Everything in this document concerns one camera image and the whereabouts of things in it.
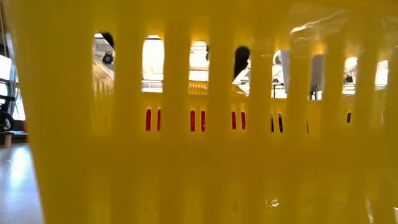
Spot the large window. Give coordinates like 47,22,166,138
0,54,25,122

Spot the red plastic basket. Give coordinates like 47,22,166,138
145,108,246,132

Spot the yellow plastic basket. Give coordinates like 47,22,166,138
6,0,398,224

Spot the black equipment by window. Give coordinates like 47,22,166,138
0,95,16,132

